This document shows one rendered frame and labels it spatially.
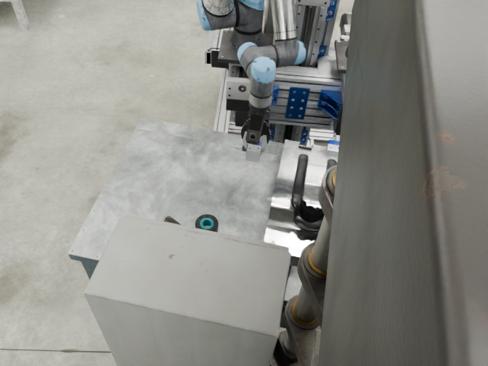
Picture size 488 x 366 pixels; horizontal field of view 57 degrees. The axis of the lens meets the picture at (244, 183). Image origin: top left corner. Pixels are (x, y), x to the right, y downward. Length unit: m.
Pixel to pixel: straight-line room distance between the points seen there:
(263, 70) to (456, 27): 1.19
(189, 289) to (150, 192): 1.02
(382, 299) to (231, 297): 0.54
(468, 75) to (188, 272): 0.59
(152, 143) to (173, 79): 1.70
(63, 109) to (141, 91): 0.56
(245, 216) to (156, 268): 0.92
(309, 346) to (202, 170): 0.86
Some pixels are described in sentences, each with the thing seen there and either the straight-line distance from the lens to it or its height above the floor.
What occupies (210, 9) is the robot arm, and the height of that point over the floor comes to 1.26.
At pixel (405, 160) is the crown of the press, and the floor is 1.98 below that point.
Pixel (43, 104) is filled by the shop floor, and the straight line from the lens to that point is 3.48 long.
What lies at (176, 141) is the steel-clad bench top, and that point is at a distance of 1.87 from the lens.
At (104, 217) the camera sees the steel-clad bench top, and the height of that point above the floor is 0.80.
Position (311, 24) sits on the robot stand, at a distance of 2.03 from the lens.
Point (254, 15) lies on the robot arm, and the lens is 1.86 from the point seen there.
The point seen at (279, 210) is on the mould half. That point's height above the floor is 0.92.
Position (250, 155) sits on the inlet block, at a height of 0.93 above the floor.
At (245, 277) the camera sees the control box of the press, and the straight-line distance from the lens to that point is 0.72.
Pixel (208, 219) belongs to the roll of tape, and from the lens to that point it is 1.57.
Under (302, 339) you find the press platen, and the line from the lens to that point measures 1.17.
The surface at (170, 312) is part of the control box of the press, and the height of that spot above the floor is 1.47.
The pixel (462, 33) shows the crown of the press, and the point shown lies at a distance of 0.22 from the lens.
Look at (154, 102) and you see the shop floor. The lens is 3.33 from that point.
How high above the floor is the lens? 2.10
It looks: 49 degrees down
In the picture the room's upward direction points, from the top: 5 degrees clockwise
